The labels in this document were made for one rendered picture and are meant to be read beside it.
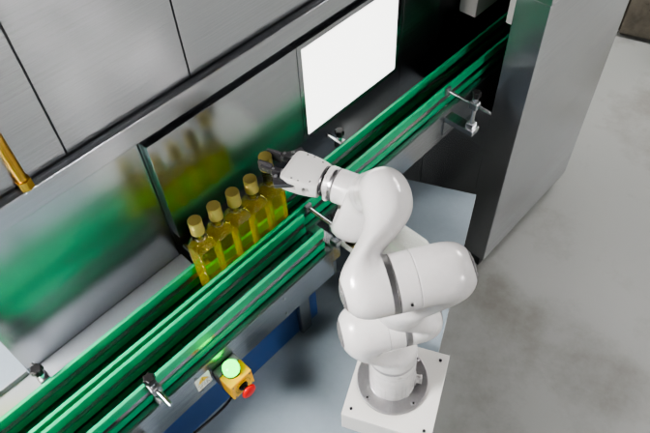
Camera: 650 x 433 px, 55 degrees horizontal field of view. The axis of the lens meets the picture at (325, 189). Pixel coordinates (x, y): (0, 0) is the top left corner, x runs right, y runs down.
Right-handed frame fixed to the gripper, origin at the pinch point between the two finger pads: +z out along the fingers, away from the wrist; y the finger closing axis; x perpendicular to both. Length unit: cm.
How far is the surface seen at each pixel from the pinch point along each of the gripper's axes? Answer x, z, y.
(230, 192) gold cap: -2.2, 4.6, -11.4
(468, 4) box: -14, -17, 103
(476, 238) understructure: -113, -41, 84
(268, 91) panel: 6.4, 9.1, 15.9
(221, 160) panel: -4.9, 14.2, -1.8
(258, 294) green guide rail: -24.8, -6.6, -22.1
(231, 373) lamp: -34, -9, -40
